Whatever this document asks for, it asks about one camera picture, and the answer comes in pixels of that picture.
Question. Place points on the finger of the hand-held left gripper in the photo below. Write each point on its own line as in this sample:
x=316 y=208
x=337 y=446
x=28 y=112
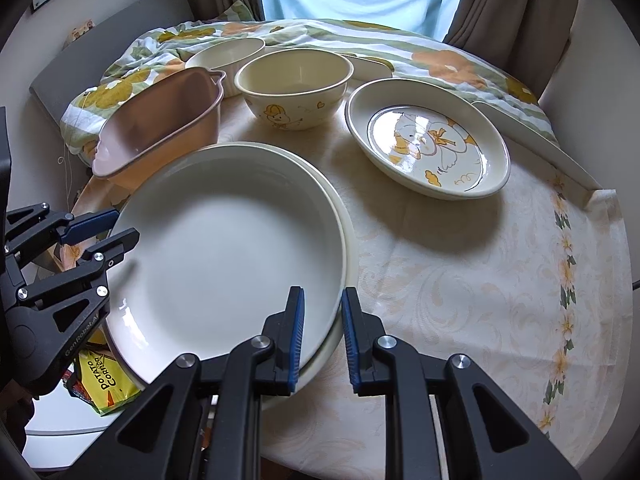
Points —
x=117 y=245
x=92 y=224

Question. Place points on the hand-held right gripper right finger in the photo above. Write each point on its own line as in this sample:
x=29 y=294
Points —
x=351 y=350

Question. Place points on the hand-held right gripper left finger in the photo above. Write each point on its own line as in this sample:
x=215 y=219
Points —
x=296 y=345

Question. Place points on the large cream plate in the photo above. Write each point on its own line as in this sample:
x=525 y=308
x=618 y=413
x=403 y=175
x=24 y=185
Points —
x=351 y=260

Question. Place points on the large white plate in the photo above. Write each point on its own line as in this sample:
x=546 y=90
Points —
x=215 y=260

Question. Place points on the white ribbed bowl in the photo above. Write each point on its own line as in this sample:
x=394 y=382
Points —
x=220 y=57

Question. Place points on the cream duck-print bowl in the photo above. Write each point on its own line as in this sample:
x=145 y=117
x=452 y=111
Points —
x=295 y=110

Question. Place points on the yellow snack packet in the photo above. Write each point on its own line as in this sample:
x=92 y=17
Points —
x=107 y=385

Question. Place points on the floral serving tray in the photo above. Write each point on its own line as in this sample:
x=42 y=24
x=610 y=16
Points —
x=450 y=285

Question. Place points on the grey padded board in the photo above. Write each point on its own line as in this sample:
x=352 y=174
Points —
x=100 y=45

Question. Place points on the cream duck-print plate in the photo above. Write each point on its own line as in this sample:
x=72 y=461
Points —
x=425 y=145

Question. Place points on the floral striped blanket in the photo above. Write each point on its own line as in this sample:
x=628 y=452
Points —
x=400 y=42

